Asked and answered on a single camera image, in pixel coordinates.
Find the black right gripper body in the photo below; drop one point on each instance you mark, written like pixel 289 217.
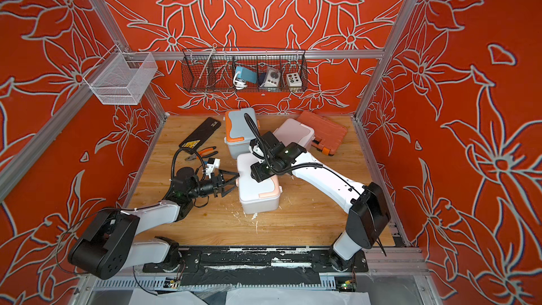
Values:
pixel 262 171

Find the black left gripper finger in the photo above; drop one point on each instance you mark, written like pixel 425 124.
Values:
pixel 228 176
pixel 225 190

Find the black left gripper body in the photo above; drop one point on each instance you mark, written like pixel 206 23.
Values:
pixel 205 188

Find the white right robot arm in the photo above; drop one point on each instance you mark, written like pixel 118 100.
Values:
pixel 366 206

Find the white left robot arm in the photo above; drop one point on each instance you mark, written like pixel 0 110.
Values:
pixel 108 244

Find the orange black pliers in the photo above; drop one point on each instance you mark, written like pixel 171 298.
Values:
pixel 204 153

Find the black tool case yellow label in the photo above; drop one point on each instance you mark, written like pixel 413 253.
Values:
pixel 201 134

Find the orange plastic tool case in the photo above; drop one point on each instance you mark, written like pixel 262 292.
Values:
pixel 328 135

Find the white round-dial device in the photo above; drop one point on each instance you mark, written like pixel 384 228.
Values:
pixel 270 79

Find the beige button box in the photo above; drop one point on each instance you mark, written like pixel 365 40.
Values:
pixel 294 82

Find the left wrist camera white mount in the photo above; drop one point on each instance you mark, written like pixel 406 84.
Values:
pixel 211 166

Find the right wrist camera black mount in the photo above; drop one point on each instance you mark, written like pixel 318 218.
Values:
pixel 276 155

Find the grey first aid box orange handle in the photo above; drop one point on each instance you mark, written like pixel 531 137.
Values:
pixel 238 134

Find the blue device with white cable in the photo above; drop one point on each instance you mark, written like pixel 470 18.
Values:
pixel 243 77

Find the black wire wall basket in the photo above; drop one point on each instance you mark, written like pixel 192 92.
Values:
pixel 212 70

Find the white wire mesh basket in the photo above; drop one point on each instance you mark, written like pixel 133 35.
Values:
pixel 119 81

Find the aluminium left side rail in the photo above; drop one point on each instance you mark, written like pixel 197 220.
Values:
pixel 18 167

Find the aluminium frame post left rear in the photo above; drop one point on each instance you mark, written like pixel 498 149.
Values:
pixel 120 45

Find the aluminium frame post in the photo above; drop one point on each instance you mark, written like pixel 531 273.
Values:
pixel 403 16
pixel 120 45

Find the aluminium frame post right rear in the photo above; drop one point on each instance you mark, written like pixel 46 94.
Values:
pixel 403 16

